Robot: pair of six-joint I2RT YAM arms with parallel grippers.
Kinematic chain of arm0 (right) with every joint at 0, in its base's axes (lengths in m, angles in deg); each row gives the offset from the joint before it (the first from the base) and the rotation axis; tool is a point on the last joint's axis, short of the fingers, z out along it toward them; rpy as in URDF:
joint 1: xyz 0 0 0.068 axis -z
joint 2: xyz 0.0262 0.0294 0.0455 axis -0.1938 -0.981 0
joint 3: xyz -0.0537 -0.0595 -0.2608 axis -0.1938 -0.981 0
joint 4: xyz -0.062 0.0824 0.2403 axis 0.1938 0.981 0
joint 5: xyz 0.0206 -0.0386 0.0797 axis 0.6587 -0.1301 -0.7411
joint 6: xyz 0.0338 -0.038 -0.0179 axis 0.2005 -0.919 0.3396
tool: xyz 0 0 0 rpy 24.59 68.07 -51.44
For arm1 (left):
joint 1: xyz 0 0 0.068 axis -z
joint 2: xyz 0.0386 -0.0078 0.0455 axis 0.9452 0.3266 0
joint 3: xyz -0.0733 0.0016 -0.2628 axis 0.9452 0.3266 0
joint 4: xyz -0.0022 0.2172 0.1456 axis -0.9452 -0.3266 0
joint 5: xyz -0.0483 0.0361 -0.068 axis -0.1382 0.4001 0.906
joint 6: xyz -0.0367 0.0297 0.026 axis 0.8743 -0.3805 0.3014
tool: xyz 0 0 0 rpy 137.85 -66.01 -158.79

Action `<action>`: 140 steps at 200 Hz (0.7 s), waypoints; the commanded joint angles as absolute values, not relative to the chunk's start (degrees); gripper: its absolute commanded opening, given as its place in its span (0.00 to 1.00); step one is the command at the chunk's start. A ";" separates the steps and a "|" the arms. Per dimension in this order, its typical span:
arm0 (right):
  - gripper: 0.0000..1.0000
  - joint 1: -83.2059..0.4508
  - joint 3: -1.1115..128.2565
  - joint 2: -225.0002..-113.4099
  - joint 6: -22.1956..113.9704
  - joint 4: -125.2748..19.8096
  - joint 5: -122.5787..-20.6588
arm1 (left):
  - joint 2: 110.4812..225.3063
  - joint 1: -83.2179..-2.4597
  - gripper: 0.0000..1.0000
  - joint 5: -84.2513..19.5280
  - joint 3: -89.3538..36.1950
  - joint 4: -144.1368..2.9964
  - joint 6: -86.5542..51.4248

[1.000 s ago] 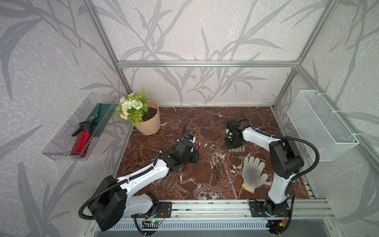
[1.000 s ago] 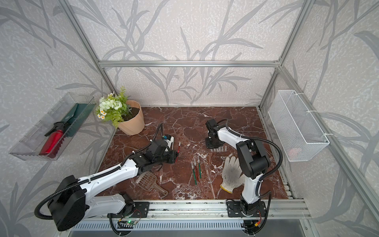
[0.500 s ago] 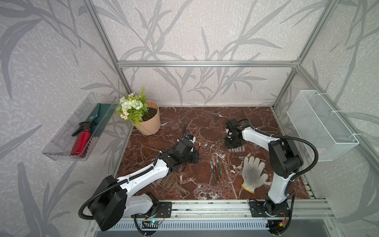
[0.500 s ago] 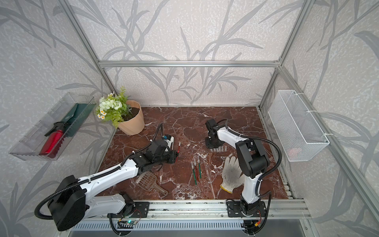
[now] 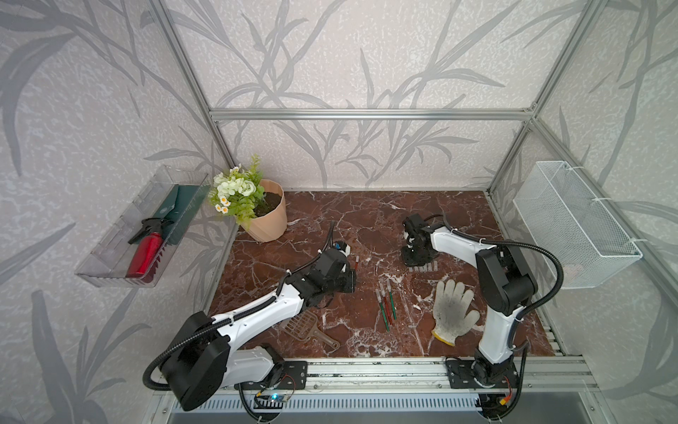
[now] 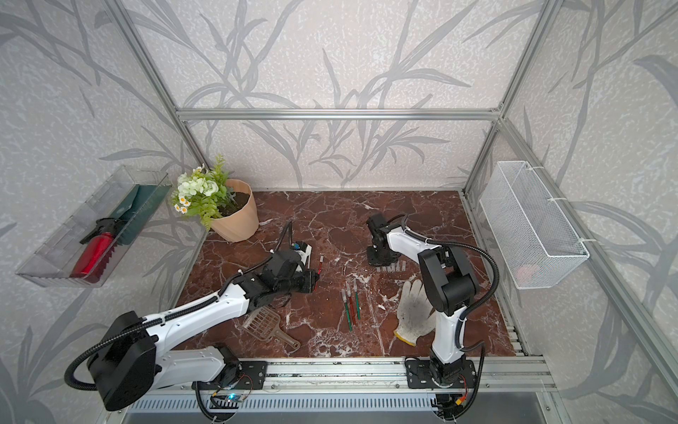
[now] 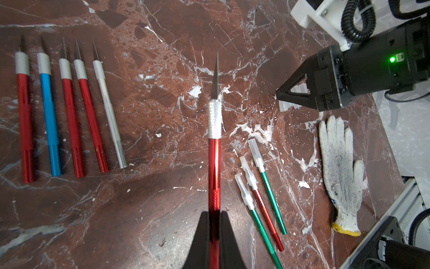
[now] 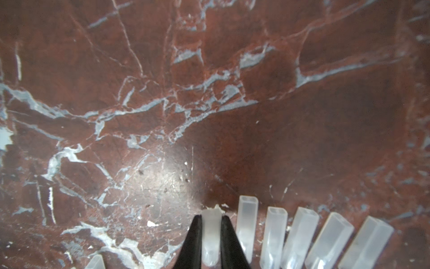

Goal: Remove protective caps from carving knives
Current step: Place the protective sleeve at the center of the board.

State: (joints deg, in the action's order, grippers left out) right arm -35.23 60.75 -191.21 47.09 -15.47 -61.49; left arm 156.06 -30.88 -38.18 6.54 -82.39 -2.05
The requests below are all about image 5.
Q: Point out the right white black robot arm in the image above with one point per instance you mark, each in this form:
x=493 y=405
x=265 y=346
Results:
x=506 y=284

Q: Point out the green carving knife right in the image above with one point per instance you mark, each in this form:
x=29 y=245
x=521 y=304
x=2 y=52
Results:
x=391 y=301

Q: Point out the white work glove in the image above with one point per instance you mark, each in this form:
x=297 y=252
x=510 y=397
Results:
x=452 y=314

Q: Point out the small circuit board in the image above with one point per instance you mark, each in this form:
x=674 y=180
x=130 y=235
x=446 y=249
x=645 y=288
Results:
x=272 y=401

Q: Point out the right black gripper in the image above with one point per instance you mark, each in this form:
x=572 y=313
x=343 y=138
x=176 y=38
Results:
x=408 y=262

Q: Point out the green carving knife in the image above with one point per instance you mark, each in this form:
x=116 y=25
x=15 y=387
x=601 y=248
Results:
x=391 y=301
x=381 y=303

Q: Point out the brown plastic scoop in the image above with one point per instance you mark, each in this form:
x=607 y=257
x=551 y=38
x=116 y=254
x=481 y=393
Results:
x=304 y=326

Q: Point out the clear plastic wall tray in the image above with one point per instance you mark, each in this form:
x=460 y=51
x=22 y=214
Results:
x=106 y=265

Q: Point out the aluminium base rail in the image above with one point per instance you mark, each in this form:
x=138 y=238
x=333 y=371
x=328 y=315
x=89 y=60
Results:
x=429 y=375

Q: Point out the white wire mesh basket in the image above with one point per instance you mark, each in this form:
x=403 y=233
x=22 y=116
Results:
x=564 y=216

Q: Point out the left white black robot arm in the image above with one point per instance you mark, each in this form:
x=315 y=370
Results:
x=207 y=353

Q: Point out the green carving knife left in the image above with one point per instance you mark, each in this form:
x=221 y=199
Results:
x=381 y=303

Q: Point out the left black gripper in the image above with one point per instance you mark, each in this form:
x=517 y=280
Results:
x=350 y=279

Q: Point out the green garden trowel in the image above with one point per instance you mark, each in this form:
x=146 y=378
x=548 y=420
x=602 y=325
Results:
x=179 y=208

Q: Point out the artificial white flower plant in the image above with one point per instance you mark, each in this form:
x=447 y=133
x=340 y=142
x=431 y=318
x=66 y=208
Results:
x=238 y=192

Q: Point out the terracotta flower pot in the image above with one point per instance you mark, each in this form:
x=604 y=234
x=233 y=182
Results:
x=274 y=224

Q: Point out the red spray bottle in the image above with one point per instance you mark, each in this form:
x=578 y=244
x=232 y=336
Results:
x=150 y=241

